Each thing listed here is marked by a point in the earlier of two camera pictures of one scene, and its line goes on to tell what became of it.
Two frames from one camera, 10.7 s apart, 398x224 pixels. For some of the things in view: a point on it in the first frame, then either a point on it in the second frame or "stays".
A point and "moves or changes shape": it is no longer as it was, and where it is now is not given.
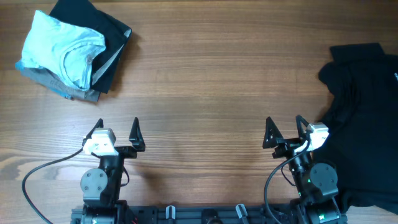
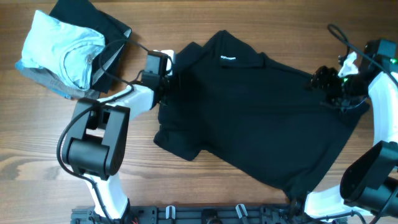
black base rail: (205, 214) stays
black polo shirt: (362, 122) moves or changes shape
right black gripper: (285, 145) -> (322, 79)
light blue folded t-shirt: (67, 50) stays
